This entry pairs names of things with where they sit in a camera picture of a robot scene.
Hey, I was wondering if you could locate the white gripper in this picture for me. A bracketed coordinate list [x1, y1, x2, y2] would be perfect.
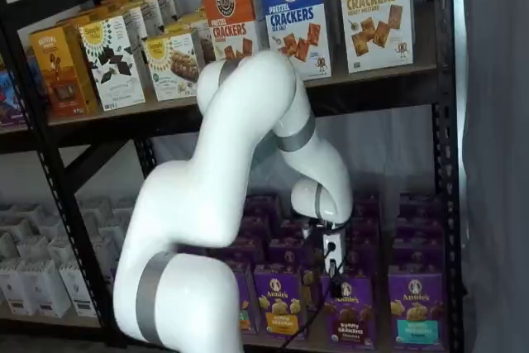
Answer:
[321, 231, 347, 294]

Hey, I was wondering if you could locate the purple box brown patch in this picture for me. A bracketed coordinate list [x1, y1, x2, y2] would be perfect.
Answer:
[324, 277, 376, 350]

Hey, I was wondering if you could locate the purple Annie's snack box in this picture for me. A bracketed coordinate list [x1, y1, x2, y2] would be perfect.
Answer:
[239, 216, 274, 243]
[280, 218, 309, 242]
[231, 241, 265, 271]
[398, 193, 439, 222]
[394, 220, 441, 249]
[342, 245, 377, 280]
[350, 193, 381, 222]
[390, 245, 444, 275]
[268, 236, 312, 267]
[349, 220, 379, 247]
[245, 194, 283, 222]

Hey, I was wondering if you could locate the purple box yellow patch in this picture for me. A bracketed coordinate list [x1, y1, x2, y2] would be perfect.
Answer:
[253, 264, 310, 340]

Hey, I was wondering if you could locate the purple box teal patch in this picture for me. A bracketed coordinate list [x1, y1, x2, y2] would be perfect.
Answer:
[388, 272, 446, 352]

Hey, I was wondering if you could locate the white carton box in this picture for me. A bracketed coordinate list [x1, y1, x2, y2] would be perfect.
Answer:
[47, 235, 83, 265]
[16, 235, 55, 265]
[0, 264, 32, 316]
[57, 260, 99, 317]
[18, 260, 72, 320]

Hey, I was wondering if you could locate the gold pretzel crackers box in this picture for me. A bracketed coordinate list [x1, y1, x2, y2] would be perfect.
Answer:
[336, 0, 416, 75]

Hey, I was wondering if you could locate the blue pretzel crackers box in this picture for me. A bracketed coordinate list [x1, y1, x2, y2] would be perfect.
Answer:
[258, 0, 332, 81]

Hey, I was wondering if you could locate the cream snack bar box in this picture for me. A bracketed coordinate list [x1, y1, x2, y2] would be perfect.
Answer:
[164, 12, 216, 65]
[142, 31, 207, 102]

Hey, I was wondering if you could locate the orange pretzel crackers box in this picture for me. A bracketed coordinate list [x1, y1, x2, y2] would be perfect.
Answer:
[201, 0, 260, 65]

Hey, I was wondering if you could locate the white sweet thins box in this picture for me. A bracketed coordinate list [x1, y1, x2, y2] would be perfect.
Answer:
[78, 15, 148, 111]
[119, 0, 160, 46]

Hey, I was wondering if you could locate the orange snack box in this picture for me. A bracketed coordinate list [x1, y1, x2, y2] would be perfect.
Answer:
[28, 25, 101, 118]
[55, 6, 91, 29]

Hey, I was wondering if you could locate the blue purple snack box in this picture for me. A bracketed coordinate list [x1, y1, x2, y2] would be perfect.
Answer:
[0, 53, 28, 127]

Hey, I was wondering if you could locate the pale fabric curtain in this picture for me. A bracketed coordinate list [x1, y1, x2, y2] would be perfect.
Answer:
[454, 0, 529, 353]

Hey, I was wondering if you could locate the black cable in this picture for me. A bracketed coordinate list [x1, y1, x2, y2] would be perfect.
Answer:
[280, 251, 349, 350]

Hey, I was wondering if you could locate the black metal shelf frame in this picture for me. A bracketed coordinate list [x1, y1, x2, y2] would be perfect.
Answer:
[0, 0, 464, 353]

